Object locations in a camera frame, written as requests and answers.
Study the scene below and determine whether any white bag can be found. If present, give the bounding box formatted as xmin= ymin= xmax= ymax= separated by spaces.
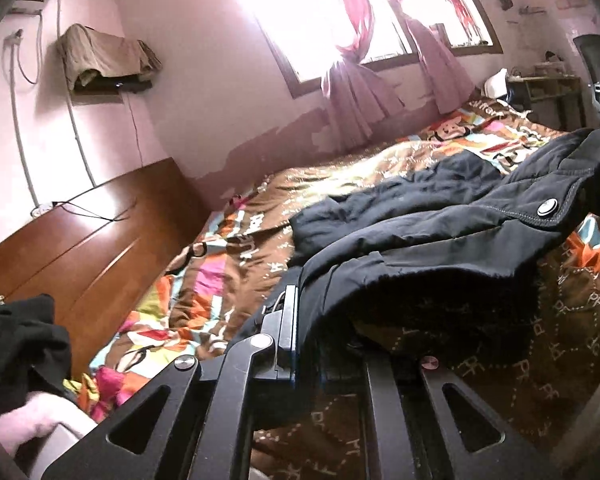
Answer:
xmin=482 ymin=67 xmax=512 ymax=99

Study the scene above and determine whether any black cable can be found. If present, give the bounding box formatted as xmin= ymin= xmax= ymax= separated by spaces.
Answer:
xmin=125 ymin=91 xmax=146 ymax=163
xmin=54 ymin=199 xmax=138 ymax=223

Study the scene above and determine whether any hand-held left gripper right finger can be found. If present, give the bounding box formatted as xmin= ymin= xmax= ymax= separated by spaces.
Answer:
xmin=362 ymin=355 xmax=563 ymax=480

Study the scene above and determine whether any dark navy padded jacket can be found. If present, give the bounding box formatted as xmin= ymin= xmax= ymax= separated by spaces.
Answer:
xmin=230 ymin=127 xmax=600 ymax=411

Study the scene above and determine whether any barred window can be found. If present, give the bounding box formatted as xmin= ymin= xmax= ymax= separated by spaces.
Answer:
xmin=225 ymin=0 xmax=503 ymax=98

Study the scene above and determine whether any grey looped cable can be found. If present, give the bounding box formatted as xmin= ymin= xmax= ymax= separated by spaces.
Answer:
xmin=11 ymin=30 xmax=45 ymax=85

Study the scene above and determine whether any brown quilted cloth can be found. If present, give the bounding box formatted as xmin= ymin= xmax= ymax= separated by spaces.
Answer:
xmin=57 ymin=24 xmax=163 ymax=91

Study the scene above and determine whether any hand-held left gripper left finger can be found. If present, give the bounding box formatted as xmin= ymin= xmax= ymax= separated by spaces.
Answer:
xmin=42 ymin=285 xmax=301 ymax=480

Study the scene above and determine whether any pink tied curtain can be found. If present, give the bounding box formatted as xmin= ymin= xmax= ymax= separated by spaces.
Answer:
xmin=322 ymin=0 xmax=406 ymax=148
xmin=395 ymin=0 xmax=481 ymax=113

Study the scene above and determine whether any pile of black clothes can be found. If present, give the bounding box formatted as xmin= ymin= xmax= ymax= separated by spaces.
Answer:
xmin=0 ymin=294 xmax=73 ymax=426

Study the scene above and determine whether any colourful printed blanket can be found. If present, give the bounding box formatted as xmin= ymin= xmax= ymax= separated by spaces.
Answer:
xmin=62 ymin=100 xmax=600 ymax=480

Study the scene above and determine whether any white air conditioner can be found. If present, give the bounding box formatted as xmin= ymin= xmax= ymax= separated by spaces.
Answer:
xmin=7 ymin=0 xmax=56 ymax=16

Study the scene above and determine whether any white wall pipe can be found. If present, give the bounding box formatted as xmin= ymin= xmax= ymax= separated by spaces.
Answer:
xmin=9 ymin=42 xmax=40 ymax=209

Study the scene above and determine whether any wooden desk shelf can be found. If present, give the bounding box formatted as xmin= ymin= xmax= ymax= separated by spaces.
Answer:
xmin=505 ymin=72 xmax=588 ymax=131

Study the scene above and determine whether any wooden headboard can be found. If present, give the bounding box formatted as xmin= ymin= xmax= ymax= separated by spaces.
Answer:
xmin=0 ymin=157 xmax=213 ymax=376

